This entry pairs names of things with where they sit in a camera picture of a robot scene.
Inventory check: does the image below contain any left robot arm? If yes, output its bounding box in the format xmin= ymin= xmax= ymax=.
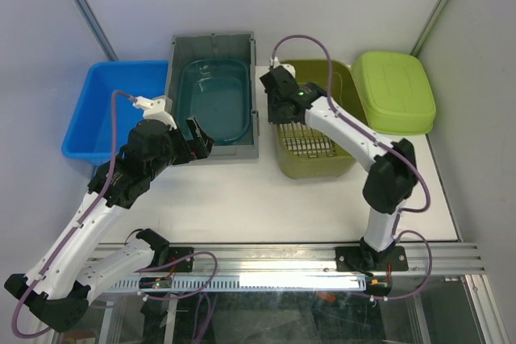
xmin=4 ymin=117 xmax=214 ymax=333

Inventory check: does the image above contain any grey plastic crate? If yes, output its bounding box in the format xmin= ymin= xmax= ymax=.
xmin=166 ymin=32 xmax=260 ymax=163

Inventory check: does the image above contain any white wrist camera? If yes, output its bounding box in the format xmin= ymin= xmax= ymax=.
xmin=133 ymin=95 xmax=177 ymax=129
xmin=268 ymin=56 xmax=296 ymax=77

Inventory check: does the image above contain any left aluminium corner post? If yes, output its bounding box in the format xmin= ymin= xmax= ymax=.
xmin=73 ymin=0 xmax=119 ymax=61

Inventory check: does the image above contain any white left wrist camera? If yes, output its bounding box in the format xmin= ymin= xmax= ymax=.
xmin=133 ymin=95 xmax=177 ymax=129

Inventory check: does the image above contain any lime green plastic basin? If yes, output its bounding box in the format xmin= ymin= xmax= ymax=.
xmin=351 ymin=51 xmax=436 ymax=135

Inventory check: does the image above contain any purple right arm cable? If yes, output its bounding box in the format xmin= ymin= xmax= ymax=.
xmin=268 ymin=33 xmax=435 ymax=303

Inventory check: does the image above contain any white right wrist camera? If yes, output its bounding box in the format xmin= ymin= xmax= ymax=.
xmin=268 ymin=56 xmax=296 ymax=77

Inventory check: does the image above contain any aluminium corner post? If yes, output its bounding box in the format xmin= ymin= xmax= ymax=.
xmin=410 ymin=0 xmax=451 ymax=57
xmin=73 ymin=0 xmax=119 ymax=61

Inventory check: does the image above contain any olive green slotted basket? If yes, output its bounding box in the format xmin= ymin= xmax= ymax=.
xmin=275 ymin=59 xmax=366 ymax=180

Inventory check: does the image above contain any blue plastic tub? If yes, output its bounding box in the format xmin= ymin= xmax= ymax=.
xmin=61 ymin=60 xmax=168 ymax=166

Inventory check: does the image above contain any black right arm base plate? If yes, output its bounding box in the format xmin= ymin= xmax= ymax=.
xmin=335 ymin=245 xmax=409 ymax=274

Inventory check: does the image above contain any teal transparent tub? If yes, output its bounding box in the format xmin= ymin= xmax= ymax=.
xmin=174 ymin=58 xmax=251 ymax=146

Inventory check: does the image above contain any right aluminium corner post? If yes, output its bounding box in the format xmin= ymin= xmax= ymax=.
xmin=410 ymin=0 xmax=451 ymax=57

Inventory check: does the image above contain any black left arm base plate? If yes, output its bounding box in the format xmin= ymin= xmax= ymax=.
xmin=137 ymin=246 xmax=194 ymax=273

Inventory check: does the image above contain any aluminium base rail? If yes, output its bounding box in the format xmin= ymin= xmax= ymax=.
xmin=94 ymin=242 xmax=485 ymax=280

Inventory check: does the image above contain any white slotted cable duct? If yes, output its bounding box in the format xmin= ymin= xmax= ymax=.
xmin=108 ymin=273 xmax=366 ymax=293

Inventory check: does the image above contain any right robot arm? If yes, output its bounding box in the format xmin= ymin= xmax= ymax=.
xmin=260 ymin=65 xmax=418 ymax=274

